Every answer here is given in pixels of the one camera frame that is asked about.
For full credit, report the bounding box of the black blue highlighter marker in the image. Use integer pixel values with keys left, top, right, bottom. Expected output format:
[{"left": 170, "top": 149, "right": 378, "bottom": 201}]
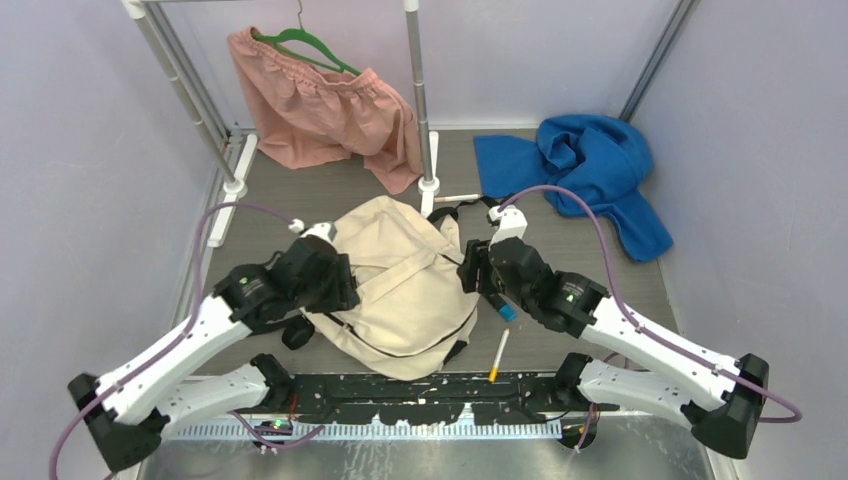
[{"left": 486, "top": 294, "right": 517, "bottom": 322}]

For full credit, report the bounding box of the cream canvas backpack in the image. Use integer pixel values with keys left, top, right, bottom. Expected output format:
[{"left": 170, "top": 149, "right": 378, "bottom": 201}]
[{"left": 282, "top": 196, "right": 479, "bottom": 381}]

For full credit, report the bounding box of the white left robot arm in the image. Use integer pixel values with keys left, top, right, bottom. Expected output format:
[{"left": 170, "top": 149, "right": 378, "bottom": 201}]
[{"left": 68, "top": 221, "right": 359, "bottom": 472}]

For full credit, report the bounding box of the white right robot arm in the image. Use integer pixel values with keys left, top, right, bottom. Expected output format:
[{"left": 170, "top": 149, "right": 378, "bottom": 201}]
[{"left": 458, "top": 206, "right": 770, "bottom": 459}]

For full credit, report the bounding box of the white pink pen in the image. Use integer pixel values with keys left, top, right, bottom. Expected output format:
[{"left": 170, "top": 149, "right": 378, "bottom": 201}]
[{"left": 434, "top": 194, "right": 482, "bottom": 203}]

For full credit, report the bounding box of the white yellow pen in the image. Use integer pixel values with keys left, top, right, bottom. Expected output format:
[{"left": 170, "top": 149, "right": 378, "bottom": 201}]
[{"left": 487, "top": 328, "right": 510, "bottom": 383}]

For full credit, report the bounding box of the blue cloth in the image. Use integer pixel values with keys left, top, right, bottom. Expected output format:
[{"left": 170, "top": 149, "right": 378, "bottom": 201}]
[{"left": 473, "top": 114, "right": 673, "bottom": 262}]

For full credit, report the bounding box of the metal clothes rack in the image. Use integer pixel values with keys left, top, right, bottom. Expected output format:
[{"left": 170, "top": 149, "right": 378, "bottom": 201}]
[{"left": 120, "top": 0, "right": 442, "bottom": 248}]

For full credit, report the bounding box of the pink garment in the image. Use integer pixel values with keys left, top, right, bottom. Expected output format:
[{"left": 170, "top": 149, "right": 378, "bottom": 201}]
[{"left": 227, "top": 27, "right": 423, "bottom": 194}]

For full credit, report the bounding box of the green clothes hanger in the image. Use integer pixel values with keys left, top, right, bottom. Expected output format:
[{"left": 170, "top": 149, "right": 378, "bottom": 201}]
[{"left": 252, "top": 0, "right": 361, "bottom": 76}]

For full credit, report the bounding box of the metal corner pole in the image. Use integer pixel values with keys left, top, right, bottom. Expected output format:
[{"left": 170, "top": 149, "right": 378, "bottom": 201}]
[{"left": 619, "top": 0, "right": 700, "bottom": 122}]

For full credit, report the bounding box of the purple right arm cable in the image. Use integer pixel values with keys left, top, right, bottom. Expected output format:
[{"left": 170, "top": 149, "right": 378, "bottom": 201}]
[{"left": 496, "top": 185, "right": 803, "bottom": 455}]

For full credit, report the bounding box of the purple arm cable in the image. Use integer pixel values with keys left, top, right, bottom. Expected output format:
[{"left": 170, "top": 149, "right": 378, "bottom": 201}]
[
  {"left": 48, "top": 201, "right": 326, "bottom": 480},
  {"left": 496, "top": 185, "right": 803, "bottom": 455}
]

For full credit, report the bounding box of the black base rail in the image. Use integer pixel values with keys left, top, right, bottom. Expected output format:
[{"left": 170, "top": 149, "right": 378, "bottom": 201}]
[{"left": 238, "top": 372, "right": 588, "bottom": 426}]

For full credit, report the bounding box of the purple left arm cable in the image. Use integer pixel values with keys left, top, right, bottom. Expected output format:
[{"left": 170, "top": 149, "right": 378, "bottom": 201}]
[{"left": 48, "top": 201, "right": 326, "bottom": 480}]

